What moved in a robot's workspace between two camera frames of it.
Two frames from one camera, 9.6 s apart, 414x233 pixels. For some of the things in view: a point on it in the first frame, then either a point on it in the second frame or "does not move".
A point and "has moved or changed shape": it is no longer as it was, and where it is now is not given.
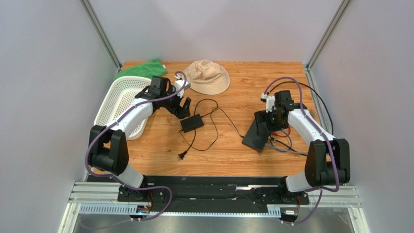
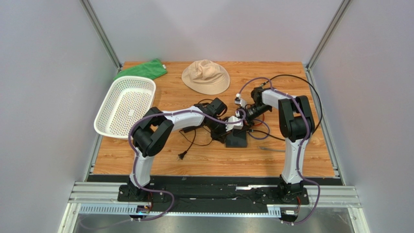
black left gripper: [181, 112] → [219, 137]
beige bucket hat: [207, 76] does not move
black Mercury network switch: [257, 136] has moved or changed shape
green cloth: [154, 68] does not move
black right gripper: [265, 119] → [247, 115]
